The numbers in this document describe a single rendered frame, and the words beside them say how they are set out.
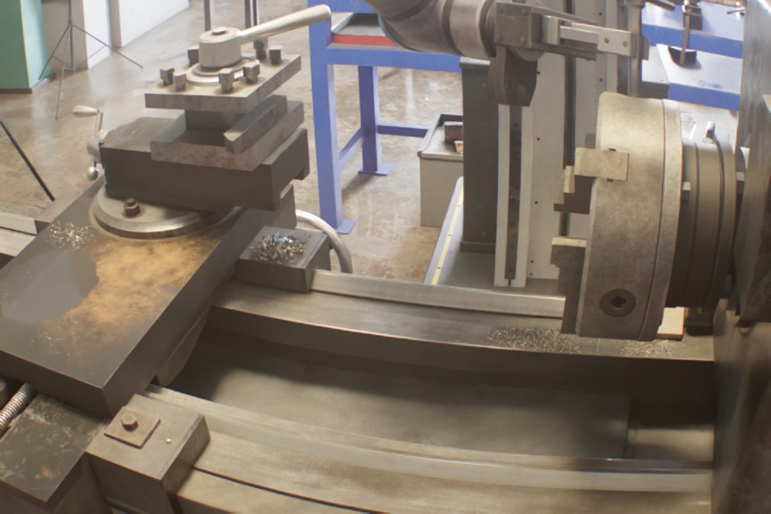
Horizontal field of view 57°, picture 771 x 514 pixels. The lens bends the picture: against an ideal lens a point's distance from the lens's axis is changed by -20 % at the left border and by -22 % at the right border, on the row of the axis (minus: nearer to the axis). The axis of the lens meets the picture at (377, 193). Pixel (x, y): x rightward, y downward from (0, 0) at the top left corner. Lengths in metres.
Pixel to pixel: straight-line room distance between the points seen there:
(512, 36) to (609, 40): 0.11
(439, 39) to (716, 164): 0.37
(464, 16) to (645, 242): 0.35
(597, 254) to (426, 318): 0.45
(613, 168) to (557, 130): 1.25
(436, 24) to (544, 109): 1.03
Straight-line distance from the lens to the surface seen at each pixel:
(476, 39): 0.92
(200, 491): 0.91
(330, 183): 2.97
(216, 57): 1.11
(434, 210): 3.02
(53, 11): 5.61
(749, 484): 0.78
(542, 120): 1.97
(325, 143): 2.91
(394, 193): 3.28
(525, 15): 0.85
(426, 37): 0.98
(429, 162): 2.94
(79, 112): 1.36
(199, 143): 1.11
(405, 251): 2.91
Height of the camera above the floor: 1.49
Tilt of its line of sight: 27 degrees down
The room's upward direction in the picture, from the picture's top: 3 degrees counter-clockwise
